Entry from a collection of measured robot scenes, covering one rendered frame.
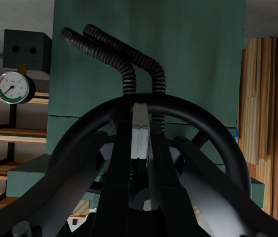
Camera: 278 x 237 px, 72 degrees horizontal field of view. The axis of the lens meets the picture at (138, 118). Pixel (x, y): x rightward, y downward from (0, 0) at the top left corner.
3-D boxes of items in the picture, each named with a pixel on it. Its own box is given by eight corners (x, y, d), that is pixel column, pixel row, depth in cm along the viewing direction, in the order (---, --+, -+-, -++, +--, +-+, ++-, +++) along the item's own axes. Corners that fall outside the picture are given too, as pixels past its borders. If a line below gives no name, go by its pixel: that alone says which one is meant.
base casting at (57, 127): (239, 127, 45) (235, 166, 45) (178, 120, 102) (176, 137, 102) (44, 114, 43) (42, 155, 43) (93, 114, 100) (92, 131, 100)
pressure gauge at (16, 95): (30, 61, 36) (27, 105, 36) (39, 67, 40) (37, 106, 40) (-4, 59, 36) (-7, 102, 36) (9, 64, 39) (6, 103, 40)
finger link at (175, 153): (150, 146, 14) (190, 149, 14) (146, 121, 19) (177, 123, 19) (148, 163, 14) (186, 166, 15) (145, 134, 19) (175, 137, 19)
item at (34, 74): (43, 31, 39) (41, 70, 39) (64, 51, 51) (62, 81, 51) (1, 27, 38) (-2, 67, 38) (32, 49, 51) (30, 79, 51)
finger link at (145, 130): (141, 127, 15) (150, 128, 15) (140, 102, 22) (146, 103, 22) (138, 159, 16) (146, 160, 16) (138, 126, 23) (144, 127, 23)
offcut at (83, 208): (73, 199, 44) (72, 215, 44) (89, 199, 44) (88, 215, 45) (76, 191, 48) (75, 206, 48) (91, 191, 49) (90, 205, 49)
